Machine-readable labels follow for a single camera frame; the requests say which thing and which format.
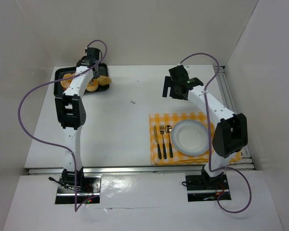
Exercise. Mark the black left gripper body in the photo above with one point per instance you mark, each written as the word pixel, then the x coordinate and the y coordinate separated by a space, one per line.
pixel 96 71

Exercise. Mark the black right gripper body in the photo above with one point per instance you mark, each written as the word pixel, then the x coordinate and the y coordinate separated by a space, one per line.
pixel 167 86

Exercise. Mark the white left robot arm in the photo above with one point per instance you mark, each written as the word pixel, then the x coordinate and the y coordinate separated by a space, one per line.
pixel 72 116

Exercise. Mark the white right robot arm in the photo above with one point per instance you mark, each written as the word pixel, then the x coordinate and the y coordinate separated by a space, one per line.
pixel 230 134

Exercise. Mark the small oval bread roll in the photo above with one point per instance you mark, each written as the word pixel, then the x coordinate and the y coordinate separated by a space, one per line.
pixel 104 80

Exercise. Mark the round donut bread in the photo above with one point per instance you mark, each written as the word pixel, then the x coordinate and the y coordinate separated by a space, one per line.
pixel 92 88

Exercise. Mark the orange fluted cake bread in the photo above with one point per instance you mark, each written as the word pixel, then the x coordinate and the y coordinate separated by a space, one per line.
pixel 67 79

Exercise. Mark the black baking tray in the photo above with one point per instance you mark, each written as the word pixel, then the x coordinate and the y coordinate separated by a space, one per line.
pixel 58 89

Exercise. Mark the yellow checkered cloth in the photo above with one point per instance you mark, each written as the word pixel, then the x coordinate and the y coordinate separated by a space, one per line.
pixel 155 120

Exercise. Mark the white blue-rimmed plate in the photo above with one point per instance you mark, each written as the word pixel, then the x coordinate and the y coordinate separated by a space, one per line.
pixel 190 137

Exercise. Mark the gold spoon black handle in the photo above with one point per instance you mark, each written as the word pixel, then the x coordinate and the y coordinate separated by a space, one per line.
pixel 168 130

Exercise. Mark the gold fork black handle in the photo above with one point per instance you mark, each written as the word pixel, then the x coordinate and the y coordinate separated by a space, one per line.
pixel 162 132

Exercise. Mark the gold knife black handle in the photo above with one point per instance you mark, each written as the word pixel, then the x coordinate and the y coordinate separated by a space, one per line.
pixel 157 142

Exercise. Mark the aluminium rail front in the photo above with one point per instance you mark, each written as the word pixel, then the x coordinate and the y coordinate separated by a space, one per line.
pixel 118 170

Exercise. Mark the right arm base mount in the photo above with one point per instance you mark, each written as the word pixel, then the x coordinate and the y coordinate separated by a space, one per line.
pixel 198 191

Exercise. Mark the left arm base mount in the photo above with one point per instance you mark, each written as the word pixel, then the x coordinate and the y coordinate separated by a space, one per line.
pixel 87 189

